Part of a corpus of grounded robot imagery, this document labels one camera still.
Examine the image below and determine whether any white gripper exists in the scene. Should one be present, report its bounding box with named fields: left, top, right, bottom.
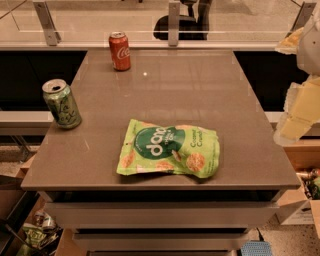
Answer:
left=273, top=13, right=320, bottom=146

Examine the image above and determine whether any green rice chip bag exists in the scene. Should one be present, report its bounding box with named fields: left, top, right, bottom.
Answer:
left=117, top=119, right=220, bottom=179

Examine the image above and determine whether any red coke can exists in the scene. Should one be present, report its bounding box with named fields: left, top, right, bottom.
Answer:
left=109, top=31, right=131, bottom=71

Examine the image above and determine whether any green soda can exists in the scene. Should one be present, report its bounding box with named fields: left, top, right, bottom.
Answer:
left=42, top=79, right=82, bottom=129

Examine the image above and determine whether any green bag on floor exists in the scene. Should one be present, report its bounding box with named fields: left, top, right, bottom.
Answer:
left=16, top=223, right=46, bottom=256

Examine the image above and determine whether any black office chair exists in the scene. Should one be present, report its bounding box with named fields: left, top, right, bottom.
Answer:
left=152, top=0, right=214, bottom=41

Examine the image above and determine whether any cardboard box right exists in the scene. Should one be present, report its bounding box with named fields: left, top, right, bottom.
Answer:
left=275, top=166, right=320, bottom=240

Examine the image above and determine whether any blue mesh object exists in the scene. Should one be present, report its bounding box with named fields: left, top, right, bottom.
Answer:
left=240, top=241, right=273, bottom=256

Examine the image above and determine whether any upper white drawer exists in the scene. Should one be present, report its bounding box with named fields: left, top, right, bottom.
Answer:
left=45, top=202, right=278, bottom=229

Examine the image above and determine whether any white drawer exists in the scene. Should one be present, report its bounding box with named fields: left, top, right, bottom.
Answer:
left=45, top=202, right=278, bottom=229
left=73, top=233, right=248, bottom=252

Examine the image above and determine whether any lower white drawer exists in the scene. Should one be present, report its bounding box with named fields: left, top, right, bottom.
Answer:
left=73, top=233, right=248, bottom=252

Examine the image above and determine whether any right metal railing bracket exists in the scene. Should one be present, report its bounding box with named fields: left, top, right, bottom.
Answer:
left=287, top=1, right=316, bottom=36

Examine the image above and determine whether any metal railing bracket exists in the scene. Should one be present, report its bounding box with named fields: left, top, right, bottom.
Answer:
left=32, top=0, right=61, bottom=46
left=168, top=0, right=180, bottom=47
left=287, top=1, right=316, bottom=36

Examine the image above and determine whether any middle metal railing bracket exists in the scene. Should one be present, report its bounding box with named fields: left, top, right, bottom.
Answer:
left=168, top=0, right=180, bottom=47

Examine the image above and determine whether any left metal railing bracket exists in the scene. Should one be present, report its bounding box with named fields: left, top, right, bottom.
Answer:
left=32, top=0, right=61, bottom=46

